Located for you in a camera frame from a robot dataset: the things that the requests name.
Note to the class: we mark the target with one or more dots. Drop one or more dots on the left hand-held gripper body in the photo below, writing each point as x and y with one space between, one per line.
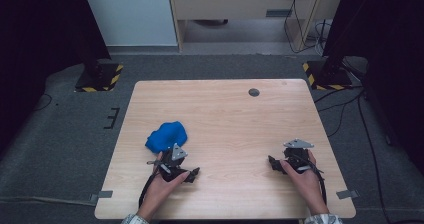
168 170

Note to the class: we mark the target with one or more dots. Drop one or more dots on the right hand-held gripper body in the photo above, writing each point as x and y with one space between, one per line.
295 155

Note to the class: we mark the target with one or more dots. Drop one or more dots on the blue cloth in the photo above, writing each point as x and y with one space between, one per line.
166 136

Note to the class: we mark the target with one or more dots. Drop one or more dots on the person's left hand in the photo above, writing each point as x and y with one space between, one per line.
158 190

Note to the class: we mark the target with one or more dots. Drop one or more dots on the person's right hand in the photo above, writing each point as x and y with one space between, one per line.
306 184

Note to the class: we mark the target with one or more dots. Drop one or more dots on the grey tape piece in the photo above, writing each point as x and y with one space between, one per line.
347 194
104 194

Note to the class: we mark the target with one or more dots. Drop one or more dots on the grey round table grommet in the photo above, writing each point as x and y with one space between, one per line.
254 92

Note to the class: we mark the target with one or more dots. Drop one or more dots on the black stand base striped tape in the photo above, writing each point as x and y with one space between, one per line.
328 79
100 80

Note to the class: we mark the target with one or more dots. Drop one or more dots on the black curtain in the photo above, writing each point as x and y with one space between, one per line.
386 34
40 34

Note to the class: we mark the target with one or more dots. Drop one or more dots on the white panel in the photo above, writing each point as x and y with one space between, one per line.
130 14

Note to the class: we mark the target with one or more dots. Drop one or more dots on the beige wooden desk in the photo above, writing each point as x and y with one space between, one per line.
233 2

